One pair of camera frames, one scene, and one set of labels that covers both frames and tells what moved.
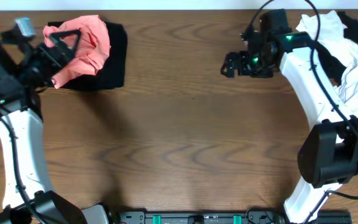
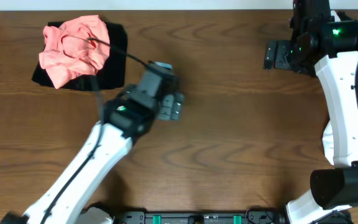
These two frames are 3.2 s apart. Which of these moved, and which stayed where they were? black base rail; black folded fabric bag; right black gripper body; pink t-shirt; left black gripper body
Moved: left black gripper body; right black gripper body
Stayed: black base rail; pink t-shirt; black folded fabric bag
